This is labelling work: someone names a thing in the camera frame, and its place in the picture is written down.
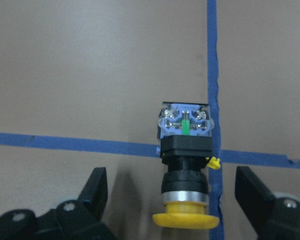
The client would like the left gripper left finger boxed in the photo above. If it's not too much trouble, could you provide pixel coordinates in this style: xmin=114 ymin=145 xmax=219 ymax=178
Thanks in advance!
xmin=0 ymin=167 xmax=116 ymax=240

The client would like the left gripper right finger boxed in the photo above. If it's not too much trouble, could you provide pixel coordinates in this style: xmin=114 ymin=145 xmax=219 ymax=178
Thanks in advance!
xmin=234 ymin=166 xmax=300 ymax=240

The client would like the yellow push button switch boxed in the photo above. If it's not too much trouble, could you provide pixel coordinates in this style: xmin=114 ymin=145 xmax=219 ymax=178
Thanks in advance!
xmin=152 ymin=102 xmax=221 ymax=230

